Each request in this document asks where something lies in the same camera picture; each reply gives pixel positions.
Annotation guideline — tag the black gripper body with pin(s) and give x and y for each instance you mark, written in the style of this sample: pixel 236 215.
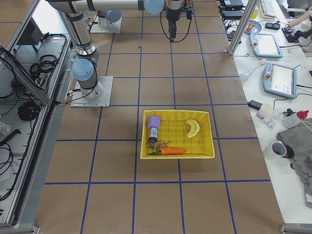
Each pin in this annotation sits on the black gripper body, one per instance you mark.
pixel 172 13

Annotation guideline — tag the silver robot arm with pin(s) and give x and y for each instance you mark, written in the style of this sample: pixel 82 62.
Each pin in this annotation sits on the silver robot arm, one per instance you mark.
pixel 174 9
pixel 85 67

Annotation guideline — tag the black electronics box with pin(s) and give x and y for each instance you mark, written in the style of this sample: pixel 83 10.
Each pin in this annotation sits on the black electronics box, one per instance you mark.
pixel 231 9

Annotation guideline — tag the blue dish with orange item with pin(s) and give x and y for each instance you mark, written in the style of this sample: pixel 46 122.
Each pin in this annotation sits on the blue dish with orange item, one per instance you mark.
pixel 253 27

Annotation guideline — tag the white light bulb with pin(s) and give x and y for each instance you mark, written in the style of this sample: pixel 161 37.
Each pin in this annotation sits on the white light bulb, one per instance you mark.
pixel 245 76

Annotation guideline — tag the yellow banana slice toy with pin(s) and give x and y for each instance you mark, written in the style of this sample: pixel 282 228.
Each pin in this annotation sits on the yellow banana slice toy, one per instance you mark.
pixel 194 128

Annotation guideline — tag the far teach pendant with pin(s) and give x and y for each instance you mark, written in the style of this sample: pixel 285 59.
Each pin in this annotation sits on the far teach pendant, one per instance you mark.
pixel 265 46

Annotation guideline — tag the teach pendant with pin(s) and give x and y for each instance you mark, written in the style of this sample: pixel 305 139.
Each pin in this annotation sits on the teach pendant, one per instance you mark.
pixel 280 80
pixel 265 46

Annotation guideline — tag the small labelled bottle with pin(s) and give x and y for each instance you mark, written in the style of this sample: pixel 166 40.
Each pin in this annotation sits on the small labelled bottle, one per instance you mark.
pixel 153 135

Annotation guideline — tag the yellow plastic basket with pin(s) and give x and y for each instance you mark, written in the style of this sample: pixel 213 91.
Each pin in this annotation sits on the yellow plastic basket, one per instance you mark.
pixel 173 129

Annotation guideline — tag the black power adapter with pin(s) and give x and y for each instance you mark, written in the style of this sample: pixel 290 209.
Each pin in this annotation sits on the black power adapter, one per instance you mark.
pixel 254 104

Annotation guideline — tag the brown toy animal figure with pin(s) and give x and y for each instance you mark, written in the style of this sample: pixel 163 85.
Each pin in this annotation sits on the brown toy animal figure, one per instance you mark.
pixel 157 145

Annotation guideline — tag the orange toy carrot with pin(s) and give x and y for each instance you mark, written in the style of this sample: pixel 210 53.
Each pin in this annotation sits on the orange toy carrot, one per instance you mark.
pixel 168 151

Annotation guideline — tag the near teach pendant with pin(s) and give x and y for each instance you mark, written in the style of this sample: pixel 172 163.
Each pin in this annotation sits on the near teach pendant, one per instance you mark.
pixel 280 80

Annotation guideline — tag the white lilac jar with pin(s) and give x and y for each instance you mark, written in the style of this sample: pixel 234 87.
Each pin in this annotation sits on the white lilac jar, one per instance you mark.
pixel 264 111

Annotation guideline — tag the clear plastic holder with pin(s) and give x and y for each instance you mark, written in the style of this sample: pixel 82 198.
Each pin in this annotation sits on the clear plastic holder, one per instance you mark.
pixel 269 120

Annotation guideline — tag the black monitor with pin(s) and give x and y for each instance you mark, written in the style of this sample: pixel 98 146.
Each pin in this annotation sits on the black monitor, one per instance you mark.
pixel 31 36

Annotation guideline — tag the red cap bottle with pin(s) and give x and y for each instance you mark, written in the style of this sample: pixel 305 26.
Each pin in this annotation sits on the red cap bottle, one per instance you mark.
pixel 294 119

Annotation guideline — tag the white black mug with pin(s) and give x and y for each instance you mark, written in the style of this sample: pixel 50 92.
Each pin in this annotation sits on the white black mug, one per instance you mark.
pixel 282 150

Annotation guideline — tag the grey cloth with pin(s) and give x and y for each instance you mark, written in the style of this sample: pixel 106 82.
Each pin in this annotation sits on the grey cloth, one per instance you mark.
pixel 299 139

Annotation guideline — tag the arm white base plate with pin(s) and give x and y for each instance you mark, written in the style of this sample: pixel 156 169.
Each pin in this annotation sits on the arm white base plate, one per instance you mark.
pixel 100 96
pixel 103 26

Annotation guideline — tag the aluminium frame post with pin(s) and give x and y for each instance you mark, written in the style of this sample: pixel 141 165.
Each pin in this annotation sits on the aluminium frame post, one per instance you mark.
pixel 251 5

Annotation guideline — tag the left aluminium frame rail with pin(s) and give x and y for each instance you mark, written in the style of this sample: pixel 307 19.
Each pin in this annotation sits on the left aluminium frame rail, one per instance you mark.
pixel 33 87

